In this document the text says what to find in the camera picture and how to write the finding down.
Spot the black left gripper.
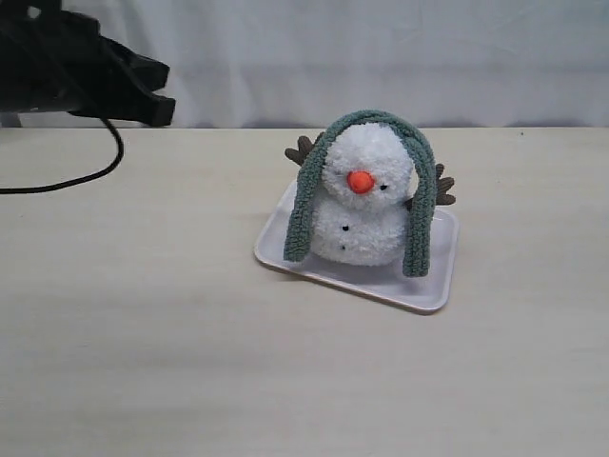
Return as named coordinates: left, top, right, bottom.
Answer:
left=1, top=1, right=176, bottom=127

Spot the white plush snowman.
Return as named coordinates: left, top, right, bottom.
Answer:
left=285, top=121, right=457, bottom=267

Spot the green fuzzy scarf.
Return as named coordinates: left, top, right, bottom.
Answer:
left=282, top=108, right=440, bottom=279

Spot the white backdrop curtain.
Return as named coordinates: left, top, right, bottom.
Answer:
left=65, top=0, right=608, bottom=129

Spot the white plastic tray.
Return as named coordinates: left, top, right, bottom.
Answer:
left=253, top=182, right=460, bottom=314

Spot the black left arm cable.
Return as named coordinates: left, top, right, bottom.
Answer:
left=0, top=113, right=126, bottom=195

